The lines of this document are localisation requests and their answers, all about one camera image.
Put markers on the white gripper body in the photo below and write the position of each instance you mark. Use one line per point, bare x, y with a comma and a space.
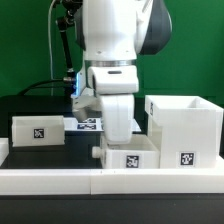
117, 114

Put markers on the white front drawer box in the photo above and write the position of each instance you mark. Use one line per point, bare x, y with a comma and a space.
139, 153

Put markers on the white drawer box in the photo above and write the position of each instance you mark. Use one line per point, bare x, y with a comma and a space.
37, 131
139, 153

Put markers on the white drawer cabinet frame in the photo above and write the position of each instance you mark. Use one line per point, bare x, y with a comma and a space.
185, 129

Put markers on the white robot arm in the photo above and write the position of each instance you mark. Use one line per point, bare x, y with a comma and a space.
112, 34

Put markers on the white marker sheet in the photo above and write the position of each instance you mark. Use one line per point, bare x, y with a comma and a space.
90, 124

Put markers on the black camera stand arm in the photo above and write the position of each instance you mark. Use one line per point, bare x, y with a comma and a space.
63, 23

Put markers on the white border rail frame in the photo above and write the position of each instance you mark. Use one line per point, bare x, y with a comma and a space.
108, 181

